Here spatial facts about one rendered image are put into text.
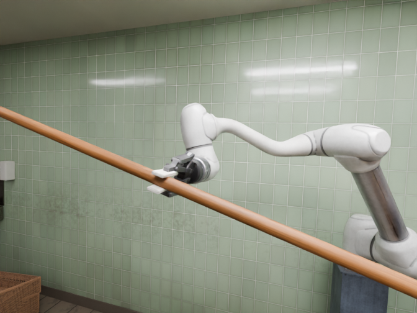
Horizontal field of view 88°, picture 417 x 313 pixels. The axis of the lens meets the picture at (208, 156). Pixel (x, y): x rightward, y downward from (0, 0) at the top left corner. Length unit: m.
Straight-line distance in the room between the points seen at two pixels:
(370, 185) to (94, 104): 2.14
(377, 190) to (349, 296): 0.64
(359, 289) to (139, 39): 2.27
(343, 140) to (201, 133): 0.52
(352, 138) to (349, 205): 0.92
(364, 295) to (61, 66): 2.88
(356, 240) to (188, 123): 1.05
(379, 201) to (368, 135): 0.31
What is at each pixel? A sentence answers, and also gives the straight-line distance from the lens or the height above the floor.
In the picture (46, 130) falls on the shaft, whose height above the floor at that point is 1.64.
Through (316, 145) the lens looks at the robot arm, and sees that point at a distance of 1.03.
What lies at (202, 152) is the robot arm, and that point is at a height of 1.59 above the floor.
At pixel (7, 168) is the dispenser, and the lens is 3.07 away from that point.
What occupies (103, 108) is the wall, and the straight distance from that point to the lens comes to 2.25.
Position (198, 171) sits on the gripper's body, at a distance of 0.66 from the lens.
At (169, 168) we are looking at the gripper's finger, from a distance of 0.52.
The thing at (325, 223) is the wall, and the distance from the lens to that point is 1.78.
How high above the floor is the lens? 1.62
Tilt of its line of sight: 3 degrees down
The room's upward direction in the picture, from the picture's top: 2 degrees clockwise
